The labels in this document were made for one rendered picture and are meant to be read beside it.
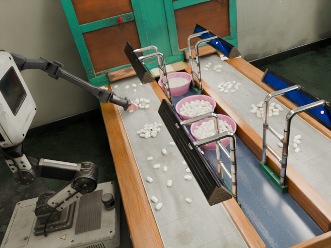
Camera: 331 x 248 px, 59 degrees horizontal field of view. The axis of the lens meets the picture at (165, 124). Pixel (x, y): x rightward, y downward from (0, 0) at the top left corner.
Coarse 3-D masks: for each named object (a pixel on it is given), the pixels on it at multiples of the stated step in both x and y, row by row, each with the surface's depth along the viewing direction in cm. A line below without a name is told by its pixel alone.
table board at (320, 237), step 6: (324, 234) 111; (330, 234) 110; (312, 240) 109; (318, 240) 109; (324, 240) 109; (330, 240) 111; (294, 246) 109; (300, 246) 108; (306, 246) 108; (312, 246) 109; (318, 246) 111; (324, 246) 112; (330, 246) 114
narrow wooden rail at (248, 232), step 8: (152, 88) 228; (160, 88) 224; (160, 96) 213; (232, 200) 127; (232, 208) 124; (240, 208) 123; (232, 216) 121; (240, 216) 120; (240, 224) 117; (248, 224) 116; (240, 232) 115; (248, 232) 114; (256, 232) 113; (248, 240) 111; (256, 240) 110
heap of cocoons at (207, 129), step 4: (212, 120) 182; (220, 120) 180; (204, 124) 182; (208, 124) 179; (212, 124) 178; (220, 124) 178; (224, 124) 177; (228, 124) 176; (196, 128) 179; (200, 128) 177; (204, 128) 177; (208, 128) 176; (212, 128) 175; (220, 128) 174; (224, 128) 173; (228, 128) 174; (196, 132) 175; (200, 132) 174; (204, 132) 173; (208, 132) 174; (212, 132) 174; (220, 132) 171; (196, 136) 172; (200, 136) 172; (204, 136) 170; (208, 136) 170
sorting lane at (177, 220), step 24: (120, 96) 229; (144, 96) 222; (144, 120) 196; (144, 144) 174; (168, 144) 170; (144, 168) 157; (168, 168) 154; (168, 192) 140; (192, 192) 138; (168, 216) 129; (192, 216) 127; (216, 216) 125; (168, 240) 119; (192, 240) 118; (216, 240) 116; (240, 240) 114
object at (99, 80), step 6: (234, 42) 263; (180, 54) 254; (210, 54) 267; (156, 60) 251; (168, 60) 253; (174, 60) 255; (180, 60) 257; (186, 60) 265; (150, 66) 251; (156, 66) 253; (96, 78) 243; (102, 78) 244; (126, 78) 255; (132, 78) 253; (156, 78) 259; (96, 84) 246; (102, 84) 247; (108, 84) 249
